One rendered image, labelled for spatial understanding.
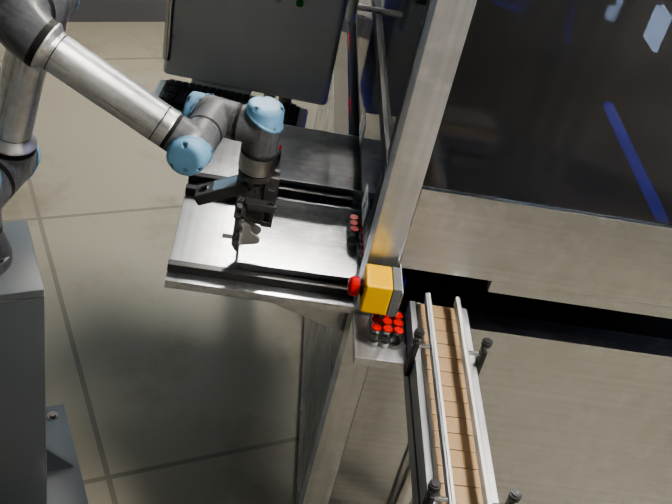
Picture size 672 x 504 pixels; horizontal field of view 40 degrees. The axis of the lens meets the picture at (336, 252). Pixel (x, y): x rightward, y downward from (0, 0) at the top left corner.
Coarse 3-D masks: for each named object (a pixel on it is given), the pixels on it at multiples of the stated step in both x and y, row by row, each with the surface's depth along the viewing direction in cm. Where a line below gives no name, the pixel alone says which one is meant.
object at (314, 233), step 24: (288, 216) 215; (312, 216) 216; (336, 216) 217; (264, 240) 206; (288, 240) 207; (312, 240) 209; (336, 240) 211; (240, 264) 193; (264, 264) 199; (288, 264) 201; (312, 264) 202; (336, 264) 204
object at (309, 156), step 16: (288, 128) 241; (304, 128) 241; (288, 144) 240; (304, 144) 241; (320, 144) 243; (336, 144) 244; (352, 144) 244; (288, 160) 234; (304, 160) 235; (320, 160) 236; (336, 160) 238; (352, 160) 239; (288, 176) 228; (304, 176) 229; (320, 176) 231; (336, 176) 232; (352, 176) 233; (336, 192) 223; (352, 192) 223
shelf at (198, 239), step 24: (240, 144) 236; (216, 168) 225; (192, 216) 208; (216, 216) 210; (192, 240) 201; (216, 240) 203; (216, 264) 196; (192, 288) 191; (216, 288) 191; (240, 288) 192; (264, 288) 193; (288, 288) 195
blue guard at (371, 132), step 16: (368, 0) 256; (368, 16) 250; (368, 32) 244; (368, 48) 238; (368, 64) 233; (368, 80) 228; (368, 96) 223; (368, 112) 219; (368, 128) 214; (368, 144) 210; (368, 160) 206; (368, 176) 202; (368, 192) 198; (368, 208) 194
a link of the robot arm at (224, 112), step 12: (192, 96) 177; (204, 96) 178; (216, 96) 179; (192, 108) 176; (204, 108) 174; (216, 108) 175; (228, 108) 177; (240, 108) 177; (216, 120) 173; (228, 120) 176; (228, 132) 177
